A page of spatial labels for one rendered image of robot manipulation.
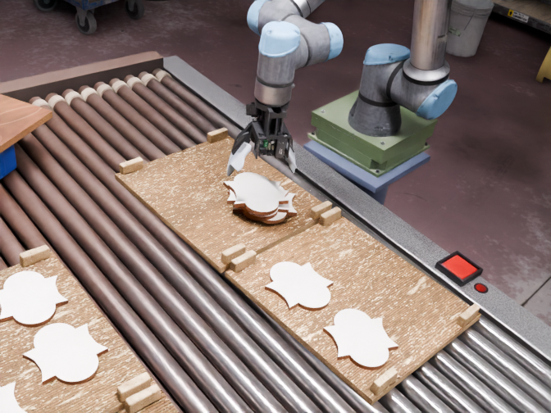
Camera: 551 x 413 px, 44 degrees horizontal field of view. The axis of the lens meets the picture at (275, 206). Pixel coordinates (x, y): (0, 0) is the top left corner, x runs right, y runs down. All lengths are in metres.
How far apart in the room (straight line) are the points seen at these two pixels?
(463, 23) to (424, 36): 3.33
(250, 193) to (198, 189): 0.15
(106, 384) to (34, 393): 0.12
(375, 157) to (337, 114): 0.19
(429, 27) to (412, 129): 0.40
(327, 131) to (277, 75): 0.65
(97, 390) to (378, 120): 1.07
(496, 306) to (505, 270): 1.63
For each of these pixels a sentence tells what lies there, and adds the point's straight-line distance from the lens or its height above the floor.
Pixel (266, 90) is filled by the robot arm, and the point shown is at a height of 1.28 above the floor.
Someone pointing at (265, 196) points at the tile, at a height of 0.99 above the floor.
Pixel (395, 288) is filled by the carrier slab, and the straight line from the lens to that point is 1.47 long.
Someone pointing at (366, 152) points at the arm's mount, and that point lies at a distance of 1.90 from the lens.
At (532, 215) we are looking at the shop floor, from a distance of 3.59.
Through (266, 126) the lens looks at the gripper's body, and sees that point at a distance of 1.39.
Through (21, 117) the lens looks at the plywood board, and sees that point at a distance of 1.73.
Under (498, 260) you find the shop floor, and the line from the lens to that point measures 3.21.
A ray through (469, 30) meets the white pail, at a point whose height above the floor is 0.20.
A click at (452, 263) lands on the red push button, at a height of 0.93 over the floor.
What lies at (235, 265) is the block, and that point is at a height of 0.96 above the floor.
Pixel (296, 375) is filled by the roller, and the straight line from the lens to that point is 1.30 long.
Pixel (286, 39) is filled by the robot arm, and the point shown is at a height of 1.39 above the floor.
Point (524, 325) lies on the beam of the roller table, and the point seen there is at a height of 0.91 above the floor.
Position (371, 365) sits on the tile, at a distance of 1.29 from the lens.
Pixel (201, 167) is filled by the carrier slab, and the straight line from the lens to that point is 1.72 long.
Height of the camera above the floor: 1.91
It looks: 37 degrees down
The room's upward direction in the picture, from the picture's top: 8 degrees clockwise
